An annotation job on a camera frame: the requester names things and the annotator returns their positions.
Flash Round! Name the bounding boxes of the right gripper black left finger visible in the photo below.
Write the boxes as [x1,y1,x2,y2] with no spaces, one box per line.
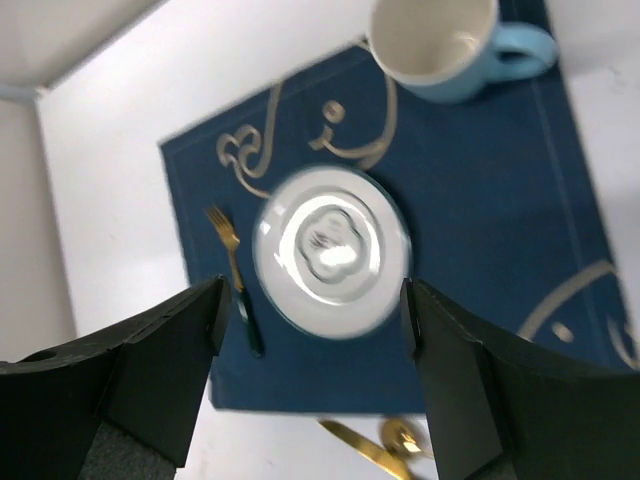
[1,277,231,479]

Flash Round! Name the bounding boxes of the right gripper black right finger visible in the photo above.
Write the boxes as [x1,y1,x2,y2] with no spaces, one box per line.
[400,279,639,479]

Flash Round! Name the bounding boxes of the gold spoon green handle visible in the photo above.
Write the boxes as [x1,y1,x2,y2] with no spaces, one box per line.
[380,418,434,459]

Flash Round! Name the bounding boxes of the gold knife green handle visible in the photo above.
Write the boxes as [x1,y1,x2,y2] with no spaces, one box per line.
[318,419,413,480]

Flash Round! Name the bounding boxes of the gold fork green handle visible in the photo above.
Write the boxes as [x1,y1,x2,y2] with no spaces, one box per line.
[205,206,265,358]

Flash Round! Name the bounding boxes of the white plate with dark rim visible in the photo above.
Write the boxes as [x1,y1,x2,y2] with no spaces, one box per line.
[253,165,412,340]

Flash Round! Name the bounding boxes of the light blue mug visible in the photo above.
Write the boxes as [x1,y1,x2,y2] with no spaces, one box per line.
[367,0,558,103]

